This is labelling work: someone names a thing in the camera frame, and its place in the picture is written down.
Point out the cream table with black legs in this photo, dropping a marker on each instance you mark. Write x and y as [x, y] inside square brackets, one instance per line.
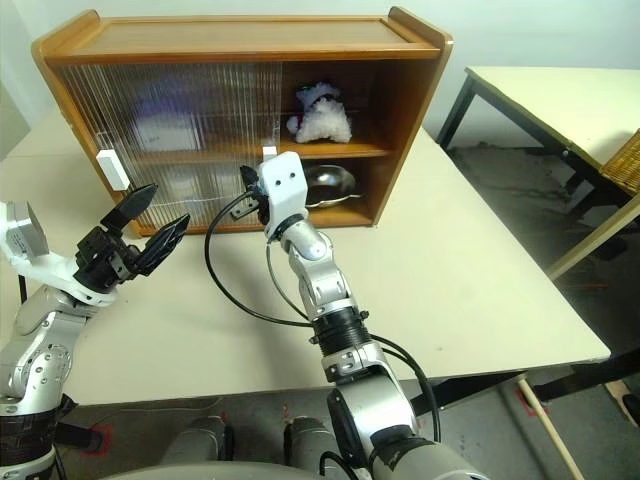
[560, 100]

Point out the dark grey rounded shape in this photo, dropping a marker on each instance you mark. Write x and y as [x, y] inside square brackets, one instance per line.
[310, 440]

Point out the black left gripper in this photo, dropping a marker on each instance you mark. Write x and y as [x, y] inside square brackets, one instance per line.
[100, 260]

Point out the pale grey curved shell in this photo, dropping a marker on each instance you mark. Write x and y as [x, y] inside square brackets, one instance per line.
[225, 472]

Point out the ribbed clear sliding door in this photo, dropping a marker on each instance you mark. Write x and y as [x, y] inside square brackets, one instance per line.
[278, 90]
[80, 110]

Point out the red floor tape mark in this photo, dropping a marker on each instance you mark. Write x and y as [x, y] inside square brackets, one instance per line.
[529, 402]

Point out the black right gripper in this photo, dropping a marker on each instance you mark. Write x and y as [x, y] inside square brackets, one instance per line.
[263, 207]

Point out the wicker basket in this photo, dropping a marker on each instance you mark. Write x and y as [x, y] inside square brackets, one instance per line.
[624, 162]

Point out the wooden stick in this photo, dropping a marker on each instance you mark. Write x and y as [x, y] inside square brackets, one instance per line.
[550, 430]

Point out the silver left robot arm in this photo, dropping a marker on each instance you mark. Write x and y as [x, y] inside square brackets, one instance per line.
[35, 350]

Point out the knitted snowman doll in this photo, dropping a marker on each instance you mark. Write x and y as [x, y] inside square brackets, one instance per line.
[325, 122]

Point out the wooden tabletop cabinet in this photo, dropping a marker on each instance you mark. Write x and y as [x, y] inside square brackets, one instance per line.
[240, 35]

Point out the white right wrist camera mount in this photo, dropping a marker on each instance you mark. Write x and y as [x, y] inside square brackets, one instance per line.
[282, 185]

